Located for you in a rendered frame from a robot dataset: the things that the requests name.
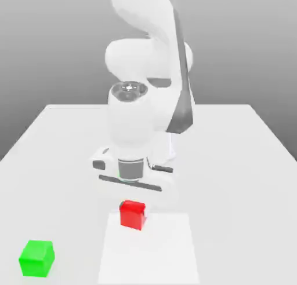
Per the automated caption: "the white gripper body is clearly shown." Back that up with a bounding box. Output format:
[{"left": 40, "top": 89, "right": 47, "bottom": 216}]
[{"left": 93, "top": 173, "right": 176, "bottom": 212}]

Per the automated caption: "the small red cube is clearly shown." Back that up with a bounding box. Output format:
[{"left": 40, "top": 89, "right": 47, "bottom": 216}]
[{"left": 119, "top": 199, "right": 149, "bottom": 231}]

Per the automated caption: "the small green cube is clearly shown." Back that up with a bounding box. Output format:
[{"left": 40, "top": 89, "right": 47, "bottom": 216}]
[{"left": 18, "top": 239, "right": 56, "bottom": 278}]

